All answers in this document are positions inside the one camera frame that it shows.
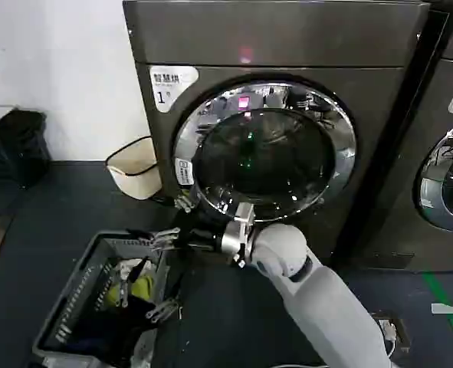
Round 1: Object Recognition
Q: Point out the white cable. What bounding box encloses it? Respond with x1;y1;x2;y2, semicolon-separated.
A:
381;320;399;360

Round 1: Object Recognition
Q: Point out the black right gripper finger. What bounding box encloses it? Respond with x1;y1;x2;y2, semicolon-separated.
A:
114;255;153;309
145;298;180;324
175;191;197;213
126;227;182;251

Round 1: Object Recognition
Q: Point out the round glass dryer door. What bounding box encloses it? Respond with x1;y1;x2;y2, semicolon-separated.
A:
174;78;356;224
413;113;453;235

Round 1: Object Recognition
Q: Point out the white cloth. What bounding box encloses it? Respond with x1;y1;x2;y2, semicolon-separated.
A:
113;258;145;279

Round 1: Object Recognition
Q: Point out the dark blue cloth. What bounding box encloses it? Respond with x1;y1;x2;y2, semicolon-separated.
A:
55;297;156;350

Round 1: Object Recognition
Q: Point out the grey dryer with number label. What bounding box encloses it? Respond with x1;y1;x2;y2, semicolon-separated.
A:
121;0;431;265
363;0;453;274

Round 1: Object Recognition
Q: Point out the white floor tape piece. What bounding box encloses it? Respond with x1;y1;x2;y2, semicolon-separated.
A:
430;302;453;317

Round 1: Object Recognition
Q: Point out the green floor tape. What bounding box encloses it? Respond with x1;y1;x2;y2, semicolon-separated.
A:
421;271;453;337

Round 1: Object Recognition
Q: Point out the grey plastic laundry basket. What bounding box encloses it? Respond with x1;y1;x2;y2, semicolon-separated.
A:
31;231;181;368

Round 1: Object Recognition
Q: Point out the floor socket box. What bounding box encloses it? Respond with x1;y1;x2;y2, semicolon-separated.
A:
370;311;413;354

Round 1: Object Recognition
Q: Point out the yellow-green cloth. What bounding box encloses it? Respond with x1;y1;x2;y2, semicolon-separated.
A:
106;274;156;306

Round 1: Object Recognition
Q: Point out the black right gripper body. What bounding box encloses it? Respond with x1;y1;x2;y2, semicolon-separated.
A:
174;209;228;256

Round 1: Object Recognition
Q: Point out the small white waste bin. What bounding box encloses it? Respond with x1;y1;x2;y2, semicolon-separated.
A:
105;136;164;201

